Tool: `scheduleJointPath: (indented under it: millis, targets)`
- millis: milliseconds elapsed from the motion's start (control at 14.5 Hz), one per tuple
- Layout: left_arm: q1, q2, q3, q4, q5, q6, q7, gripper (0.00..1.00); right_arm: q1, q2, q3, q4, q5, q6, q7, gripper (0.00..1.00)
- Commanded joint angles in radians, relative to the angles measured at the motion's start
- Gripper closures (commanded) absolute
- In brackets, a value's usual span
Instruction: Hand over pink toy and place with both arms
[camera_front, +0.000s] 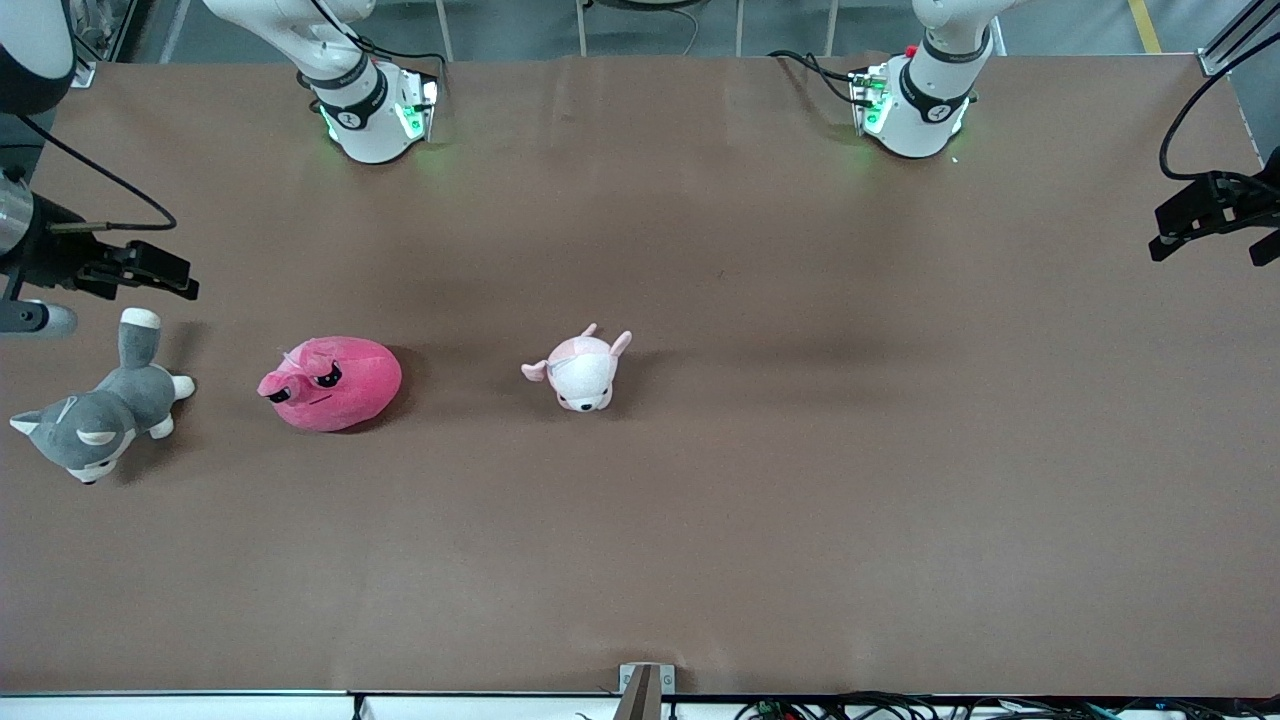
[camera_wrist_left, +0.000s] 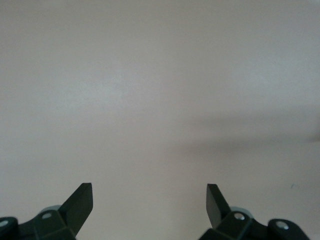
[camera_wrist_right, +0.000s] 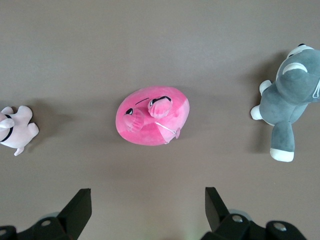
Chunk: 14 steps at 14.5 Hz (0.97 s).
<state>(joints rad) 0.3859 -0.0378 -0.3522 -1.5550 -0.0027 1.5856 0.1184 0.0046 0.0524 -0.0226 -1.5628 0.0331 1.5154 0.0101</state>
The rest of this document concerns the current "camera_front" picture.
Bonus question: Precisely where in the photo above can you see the hot pink round plush toy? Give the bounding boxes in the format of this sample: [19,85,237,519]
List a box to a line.
[257,337,403,433]

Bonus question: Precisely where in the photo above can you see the grey husky plush toy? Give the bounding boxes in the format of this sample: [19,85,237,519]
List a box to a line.
[10,308,197,486]

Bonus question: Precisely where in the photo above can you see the light pink plush dog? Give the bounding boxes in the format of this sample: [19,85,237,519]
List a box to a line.
[521,323,633,413]

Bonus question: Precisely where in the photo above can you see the brown table cover mat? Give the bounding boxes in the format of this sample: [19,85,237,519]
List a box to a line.
[0,55,1280,698]

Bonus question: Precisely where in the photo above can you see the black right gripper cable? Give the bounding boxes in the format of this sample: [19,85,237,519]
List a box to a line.
[18,115,179,233]

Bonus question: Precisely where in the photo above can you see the black arm base cable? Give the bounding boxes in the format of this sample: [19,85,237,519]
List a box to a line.
[305,0,448,101]
[768,50,863,107]

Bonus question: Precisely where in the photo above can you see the white table edge rail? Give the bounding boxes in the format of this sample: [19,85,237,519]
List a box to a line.
[0,688,736,720]

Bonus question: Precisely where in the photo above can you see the tangled black cable bundle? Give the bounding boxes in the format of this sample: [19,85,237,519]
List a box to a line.
[735,690,1280,720]

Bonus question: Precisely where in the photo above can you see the small metal table bracket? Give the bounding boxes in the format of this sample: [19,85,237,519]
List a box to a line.
[618,662,676,720]

